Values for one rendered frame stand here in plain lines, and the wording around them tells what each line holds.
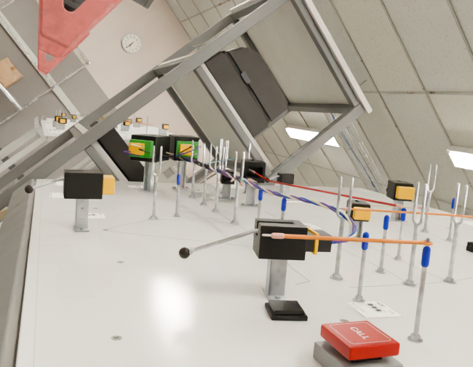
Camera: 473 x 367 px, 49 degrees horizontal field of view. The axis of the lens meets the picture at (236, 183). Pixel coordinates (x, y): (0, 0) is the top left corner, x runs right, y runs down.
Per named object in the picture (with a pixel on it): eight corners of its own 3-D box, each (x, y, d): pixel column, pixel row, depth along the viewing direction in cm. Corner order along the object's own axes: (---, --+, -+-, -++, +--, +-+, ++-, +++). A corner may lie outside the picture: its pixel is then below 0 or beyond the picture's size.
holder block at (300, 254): (252, 249, 65) (255, 218, 64) (296, 251, 66) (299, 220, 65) (257, 258, 61) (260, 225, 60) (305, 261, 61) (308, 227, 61)
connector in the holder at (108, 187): (100, 191, 91) (100, 174, 91) (111, 191, 92) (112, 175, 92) (102, 194, 88) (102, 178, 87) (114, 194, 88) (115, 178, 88)
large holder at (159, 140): (180, 186, 145) (183, 135, 144) (152, 194, 129) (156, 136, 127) (157, 184, 147) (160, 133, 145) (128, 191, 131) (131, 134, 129)
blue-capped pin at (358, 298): (350, 298, 65) (358, 230, 64) (362, 298, 65) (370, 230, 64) (354, 302, 63) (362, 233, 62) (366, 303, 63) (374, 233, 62)
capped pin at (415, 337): (404, 338, 54) (417, 236, 52) (414, 336, 55) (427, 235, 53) (415, 344, 52) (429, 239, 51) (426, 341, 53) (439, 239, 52)
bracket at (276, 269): (261, 287, 66) (264, 249, 65) (279, 288, 66) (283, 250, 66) (268, 301, 61) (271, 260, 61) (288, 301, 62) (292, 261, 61)
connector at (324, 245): (286, 245, 65) (287, 229, 64) (322, 245, 66) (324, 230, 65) (294, 251, 62) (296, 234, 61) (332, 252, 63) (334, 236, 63)
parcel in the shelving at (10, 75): (-13, 68, 667) (6, 54, 672) (-10, 68, 705) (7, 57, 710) (4, 89, 678) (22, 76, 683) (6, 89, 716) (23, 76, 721)
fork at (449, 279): (459, 283, 74) (473, 185, 72) (449, 284, 74) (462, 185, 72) (449, 279, 76) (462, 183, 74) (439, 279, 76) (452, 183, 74)
